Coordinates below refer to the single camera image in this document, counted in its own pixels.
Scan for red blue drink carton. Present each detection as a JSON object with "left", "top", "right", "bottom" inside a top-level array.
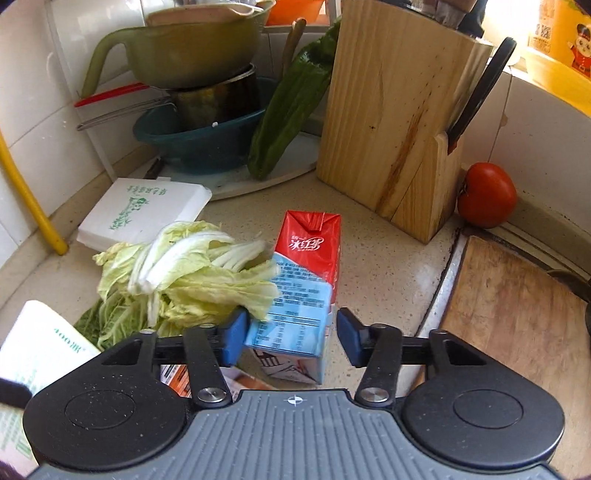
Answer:
[{"left": 245, "top": 210, "right": 342, "bottom": 385}]

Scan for napa cabbage leaves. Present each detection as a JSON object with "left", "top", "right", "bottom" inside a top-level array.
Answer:
[{"left": 74, "top": 221, "right": 280, "bottom": 351}]

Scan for orange white food carton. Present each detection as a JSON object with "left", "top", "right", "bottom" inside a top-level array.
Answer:
[{"left": 159, "top": 364, "right": 274, "bottom": 401}]

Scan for white foam takeout box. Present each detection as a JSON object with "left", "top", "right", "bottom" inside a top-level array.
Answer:
[
  {"left": 77, "top": 178, "right": 212, "bottom": 252},
  {"left": 1, "top": 300, "right": 99, "bottom": 476}
]

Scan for white dish rack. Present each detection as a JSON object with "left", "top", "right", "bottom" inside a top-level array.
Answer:
[{"left": 45, "top": 1, "right": 320, "bottom": 200}]

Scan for wooden cutting board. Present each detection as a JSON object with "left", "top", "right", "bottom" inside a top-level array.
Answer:
[{"left": 417, "top": 235, "right": 590, "bottom": 479}]

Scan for teal plastic basin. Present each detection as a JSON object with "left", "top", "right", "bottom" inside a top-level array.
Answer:
[{"left": 132, "top": 77, "right": 277, "bottom": 175}]

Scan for red tomato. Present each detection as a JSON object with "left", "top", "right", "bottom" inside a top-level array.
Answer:
[{"left": 457, "top": 162, "right": 518, "bottom": 229}]

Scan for steel pot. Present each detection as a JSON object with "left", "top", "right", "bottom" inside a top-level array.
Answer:
[{"left": 168, "top": 64, "right": 263, "bottom": 130}]

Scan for black scissors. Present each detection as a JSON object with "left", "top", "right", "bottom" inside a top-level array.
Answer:
[{"left": 447, "top": 37, "right": 517, "bottom": 154}]

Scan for green pepper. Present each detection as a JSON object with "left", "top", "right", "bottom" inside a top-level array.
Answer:
[{"left": 247, "top": 21, "right": 341, "bottom": 181}]

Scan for wooden knife block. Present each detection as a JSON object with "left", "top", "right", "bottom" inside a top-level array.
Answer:
[{"left": 317, "top": 1, "right": 493, "bottom": 244}]

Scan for olive green colander bowl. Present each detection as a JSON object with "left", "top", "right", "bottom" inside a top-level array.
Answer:
[{"left": 80, "top": 1, "right": 274, "bottom": 99}]

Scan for yellow detergent jug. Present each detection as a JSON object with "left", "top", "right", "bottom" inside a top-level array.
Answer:
[{"left": 524, "top": 0, "right": 590, "bottom": 115}]

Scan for red handled utensil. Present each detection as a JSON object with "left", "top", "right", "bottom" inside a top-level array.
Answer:
[{"left": 74, "top": 82, "right": 149, "bottom": 108}]

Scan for yellow gas hose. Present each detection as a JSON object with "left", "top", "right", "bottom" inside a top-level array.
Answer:
[{"left": 0, "top": 131, "right": 69, "bottom": 257}]

